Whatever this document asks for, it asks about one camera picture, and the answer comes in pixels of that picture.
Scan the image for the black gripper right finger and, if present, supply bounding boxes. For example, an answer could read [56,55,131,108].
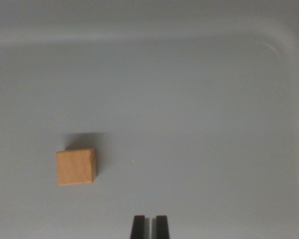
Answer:
[151,215,171,239]

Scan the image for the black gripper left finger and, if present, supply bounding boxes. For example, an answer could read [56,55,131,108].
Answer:
[130,215,150,239]

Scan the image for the wooden cube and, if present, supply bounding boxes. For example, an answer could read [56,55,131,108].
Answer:
[56,147,98,187]

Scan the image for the light blue plastic bin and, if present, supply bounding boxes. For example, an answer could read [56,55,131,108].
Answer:
[0,0,299,239]

